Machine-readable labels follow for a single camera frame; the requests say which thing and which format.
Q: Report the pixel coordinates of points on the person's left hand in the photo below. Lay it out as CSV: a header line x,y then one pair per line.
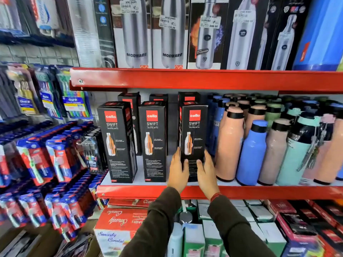
x,y
178,176

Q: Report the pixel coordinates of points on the pile of dark packets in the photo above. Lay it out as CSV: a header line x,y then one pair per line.
x,y
21,244

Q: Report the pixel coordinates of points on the person's right hand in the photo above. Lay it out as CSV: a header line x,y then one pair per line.
x,y
209,179

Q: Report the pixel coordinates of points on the person's left forearm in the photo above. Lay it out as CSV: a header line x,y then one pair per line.
x,y
155,224

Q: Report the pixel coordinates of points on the white steel bottle box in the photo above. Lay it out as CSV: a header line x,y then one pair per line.
x,y
171,40
134,37

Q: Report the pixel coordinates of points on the red wrist thread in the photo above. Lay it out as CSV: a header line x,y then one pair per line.
x,y
215,196

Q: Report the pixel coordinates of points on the red white combo box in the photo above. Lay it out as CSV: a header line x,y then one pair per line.
x,y
118,222

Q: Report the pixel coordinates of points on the blue box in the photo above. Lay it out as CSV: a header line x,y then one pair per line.
x,y
321,32

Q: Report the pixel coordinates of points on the rack of blue red toothbrush packs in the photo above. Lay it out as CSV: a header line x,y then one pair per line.
x,y
48,168

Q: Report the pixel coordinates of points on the white plastic bottle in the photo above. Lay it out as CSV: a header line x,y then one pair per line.
x,y
175,240

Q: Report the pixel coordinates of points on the row of clear toothbrush packs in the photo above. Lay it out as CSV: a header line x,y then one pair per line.
x,y
6,99

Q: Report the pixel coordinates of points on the brown cardboard box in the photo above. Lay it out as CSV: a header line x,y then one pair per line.
x,y
51,240

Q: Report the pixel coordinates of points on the multicolour toothbrush pack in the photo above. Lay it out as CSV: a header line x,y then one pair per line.
x,y
75,101

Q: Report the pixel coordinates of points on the silver grey bottle box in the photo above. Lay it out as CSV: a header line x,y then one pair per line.
x,y
88,32

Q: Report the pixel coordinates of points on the flat red box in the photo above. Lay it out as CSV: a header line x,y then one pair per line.
x,y
128,202

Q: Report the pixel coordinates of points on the row of hanging dental packs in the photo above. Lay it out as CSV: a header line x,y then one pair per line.
x,y
45,16

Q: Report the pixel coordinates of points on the red metal shelf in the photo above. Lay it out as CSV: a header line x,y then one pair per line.
x,y
254,192
187,78

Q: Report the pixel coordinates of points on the pink toothbrush pack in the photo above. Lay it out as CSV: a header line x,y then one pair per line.
x,y
24,90

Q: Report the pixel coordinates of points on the blue toothbrush pack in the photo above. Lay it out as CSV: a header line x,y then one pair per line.
x,y
48,96

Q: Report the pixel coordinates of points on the stack of white green boxes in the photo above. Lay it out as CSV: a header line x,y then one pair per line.
x,y
214,238

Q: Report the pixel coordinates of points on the black box white bottle print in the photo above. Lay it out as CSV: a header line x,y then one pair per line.
x,y
286,42
241,37

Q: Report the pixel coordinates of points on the row of colourful bottles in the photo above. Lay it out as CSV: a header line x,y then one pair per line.
x,y
252,155

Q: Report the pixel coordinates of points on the person's right forearm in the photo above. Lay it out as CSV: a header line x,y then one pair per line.
x,y
235,230

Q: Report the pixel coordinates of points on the stack of black toothbrush packs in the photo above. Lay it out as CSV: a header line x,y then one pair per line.
x,y
92,152

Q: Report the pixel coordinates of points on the stack of red black boxes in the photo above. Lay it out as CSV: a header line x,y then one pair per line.
x,y
308,227

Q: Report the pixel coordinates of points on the group of black boxes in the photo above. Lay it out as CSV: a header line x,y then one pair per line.
x,y
155,147

